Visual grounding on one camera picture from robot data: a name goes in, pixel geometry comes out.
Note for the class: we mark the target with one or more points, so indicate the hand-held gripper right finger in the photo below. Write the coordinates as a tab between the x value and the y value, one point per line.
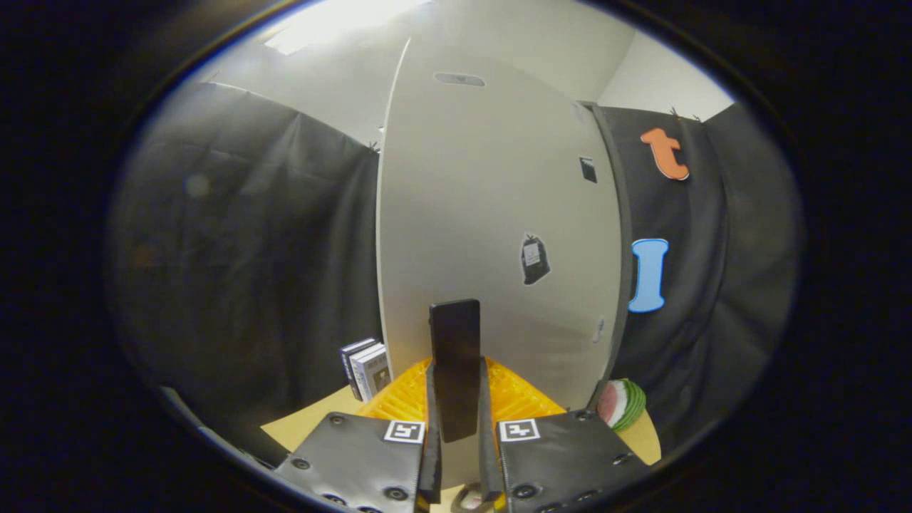
563	456

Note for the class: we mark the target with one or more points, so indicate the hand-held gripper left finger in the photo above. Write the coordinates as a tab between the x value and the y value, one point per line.
356	456

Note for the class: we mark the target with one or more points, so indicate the brown fuzzy shoe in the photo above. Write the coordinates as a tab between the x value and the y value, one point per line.
470	497

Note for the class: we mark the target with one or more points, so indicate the grey shoe cabinet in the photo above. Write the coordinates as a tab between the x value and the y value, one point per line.
618	214

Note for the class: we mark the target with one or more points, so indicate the white shoe cabinet door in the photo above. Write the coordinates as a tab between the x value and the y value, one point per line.
470	199

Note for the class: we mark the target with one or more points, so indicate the watermelon slice toy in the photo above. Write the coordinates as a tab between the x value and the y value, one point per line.
620	406

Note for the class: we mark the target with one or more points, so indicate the dark spine book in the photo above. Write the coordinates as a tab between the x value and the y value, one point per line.
350	356

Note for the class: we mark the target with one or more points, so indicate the black backdrop cloth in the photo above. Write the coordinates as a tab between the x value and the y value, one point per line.
242	249

